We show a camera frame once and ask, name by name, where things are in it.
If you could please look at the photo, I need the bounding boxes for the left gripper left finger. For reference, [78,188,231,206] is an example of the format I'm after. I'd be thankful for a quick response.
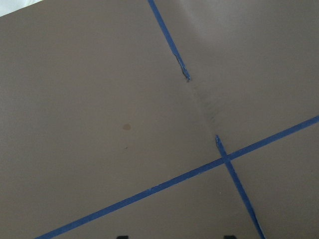
[117,235,129,239]

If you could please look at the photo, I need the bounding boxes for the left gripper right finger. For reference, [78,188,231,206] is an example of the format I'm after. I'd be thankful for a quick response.
[223,235,236,239]

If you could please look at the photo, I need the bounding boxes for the brown paper table cover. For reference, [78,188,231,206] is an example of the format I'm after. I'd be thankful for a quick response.
[0,0,319,239]

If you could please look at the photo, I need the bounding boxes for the blue tape grid lines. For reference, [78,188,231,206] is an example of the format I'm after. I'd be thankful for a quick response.
[34,0,319,239]

